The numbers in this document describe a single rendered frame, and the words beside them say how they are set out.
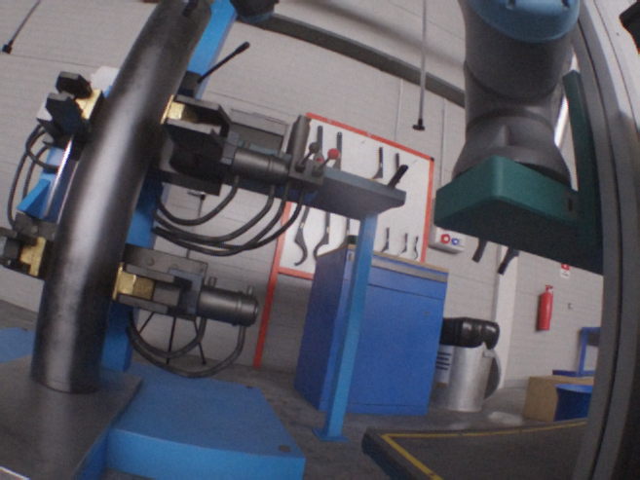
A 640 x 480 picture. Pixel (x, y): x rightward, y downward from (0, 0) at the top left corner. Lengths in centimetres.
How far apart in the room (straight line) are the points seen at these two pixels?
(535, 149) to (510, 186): 7
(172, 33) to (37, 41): 333
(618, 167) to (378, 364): 179
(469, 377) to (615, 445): 219
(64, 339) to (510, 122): 106
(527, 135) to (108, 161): 95
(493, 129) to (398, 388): 185
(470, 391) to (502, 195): 227
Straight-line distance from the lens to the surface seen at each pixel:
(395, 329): 212
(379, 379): 212
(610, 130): 55
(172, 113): 102
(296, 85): 375
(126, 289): 91
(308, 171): 121
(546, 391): 267
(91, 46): 412
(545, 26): 45
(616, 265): 49
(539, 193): 49
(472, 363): 260
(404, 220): 360
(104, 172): 103
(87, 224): 101
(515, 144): 50
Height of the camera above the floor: 49
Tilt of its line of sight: 13 degrees up
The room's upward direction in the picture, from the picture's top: 10 degrees clockwise
